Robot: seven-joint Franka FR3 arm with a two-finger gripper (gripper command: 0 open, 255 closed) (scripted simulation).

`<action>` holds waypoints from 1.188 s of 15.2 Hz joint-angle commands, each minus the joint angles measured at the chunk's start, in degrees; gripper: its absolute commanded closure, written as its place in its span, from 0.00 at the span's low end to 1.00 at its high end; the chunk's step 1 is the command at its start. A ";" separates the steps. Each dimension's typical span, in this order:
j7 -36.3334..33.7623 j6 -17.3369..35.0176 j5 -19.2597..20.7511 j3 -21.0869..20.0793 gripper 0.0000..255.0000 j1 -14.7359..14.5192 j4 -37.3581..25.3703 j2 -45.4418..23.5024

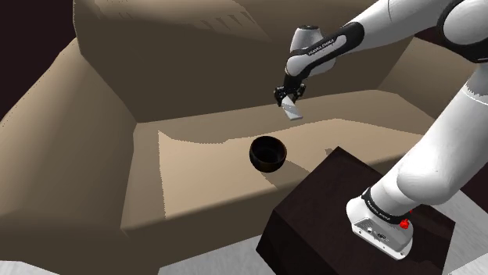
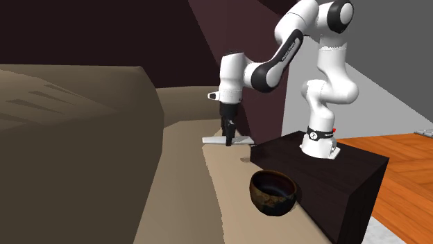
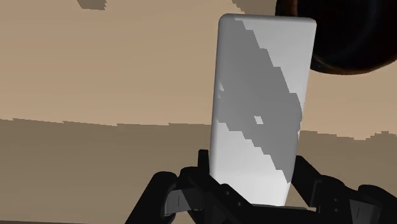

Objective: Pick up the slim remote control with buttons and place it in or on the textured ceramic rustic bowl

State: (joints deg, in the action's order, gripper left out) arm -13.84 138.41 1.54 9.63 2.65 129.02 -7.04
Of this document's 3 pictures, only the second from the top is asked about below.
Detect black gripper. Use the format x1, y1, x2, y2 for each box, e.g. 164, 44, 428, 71
219, 101, 239, 147

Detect dark brown bowl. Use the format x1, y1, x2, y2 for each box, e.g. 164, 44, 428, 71
249, 169, 298, 218

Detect brown sofa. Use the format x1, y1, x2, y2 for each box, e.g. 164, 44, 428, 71
0, 63, 333, 244

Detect dark robot stand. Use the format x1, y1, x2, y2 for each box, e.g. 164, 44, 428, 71
250, 130, 390, 244

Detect flat white tablet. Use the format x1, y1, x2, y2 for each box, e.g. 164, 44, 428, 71
201, 135, 255, 146

